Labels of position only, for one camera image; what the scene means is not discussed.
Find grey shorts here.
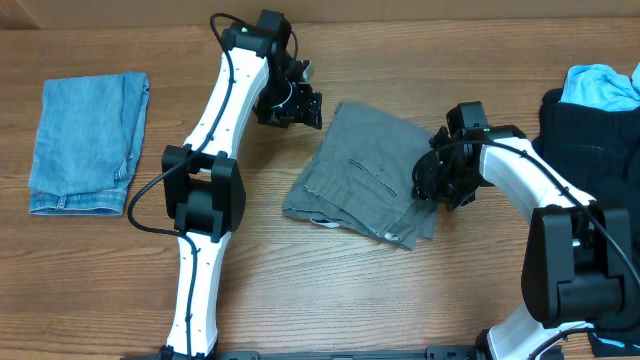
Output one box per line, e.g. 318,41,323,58
282,103,438,250

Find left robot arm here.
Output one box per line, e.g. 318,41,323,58
158,10,322,359

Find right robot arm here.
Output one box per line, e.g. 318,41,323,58
412,101,639,360

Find black garment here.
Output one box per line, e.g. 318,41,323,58
530,87,640,358

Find light blue garment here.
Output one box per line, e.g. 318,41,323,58
560,64,639,112

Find folded blue denim jeans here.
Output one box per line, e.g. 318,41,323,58
28,72,150,216

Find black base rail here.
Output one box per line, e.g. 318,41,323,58
121,346,565,360

